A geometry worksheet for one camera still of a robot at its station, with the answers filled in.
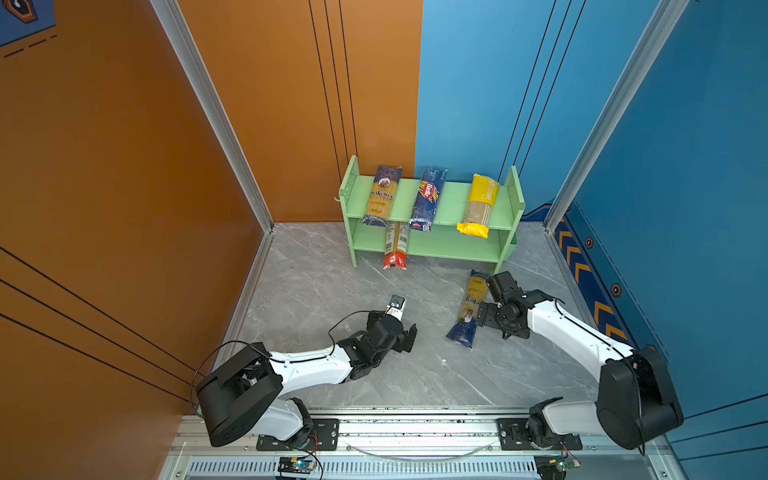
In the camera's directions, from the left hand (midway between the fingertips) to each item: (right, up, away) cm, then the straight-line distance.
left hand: (403, 319), depth 86 cm
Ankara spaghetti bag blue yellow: (-5, +41, +6) cm, 42 cm away
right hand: (+26, -2, +2) cm, 27 cm away
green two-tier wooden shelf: (+15, +23, +13) cm, 31 cm away
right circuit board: (+35, -32, -15) cm, 50 cm away
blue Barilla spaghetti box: (+7, +34, -1) cm, 35 cm away
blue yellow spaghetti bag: (+18, -4, +3) cm, 19 cm away
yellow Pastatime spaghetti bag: (+21, +31, -4) cm, 37 cm away
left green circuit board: (-24, -31, -15) cm, 42 cm away
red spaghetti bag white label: (-2, +22, +8) cm, 24 cm away
